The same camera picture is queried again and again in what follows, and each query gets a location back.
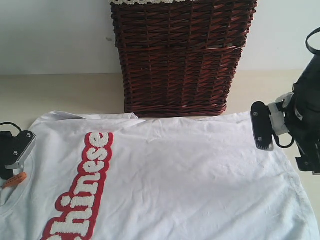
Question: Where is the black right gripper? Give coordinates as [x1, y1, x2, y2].
[283, 99, 320, 176]

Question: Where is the white t-shirt with red lettering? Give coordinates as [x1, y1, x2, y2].
[0, 111, 320, 240]

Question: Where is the brown wicker basket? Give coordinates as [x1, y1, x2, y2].
[110, 0, 258, 117]

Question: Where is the white lace basket liner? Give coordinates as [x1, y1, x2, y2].
[109, 0, 187, 5]

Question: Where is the orange neck label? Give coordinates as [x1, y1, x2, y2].
[2, 172, 27, 189]

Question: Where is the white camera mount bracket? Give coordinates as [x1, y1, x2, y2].
[268, 92, 294, 136]

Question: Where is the black left camera mount bracket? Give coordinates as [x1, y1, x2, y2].
[0, 131, 15, 180]

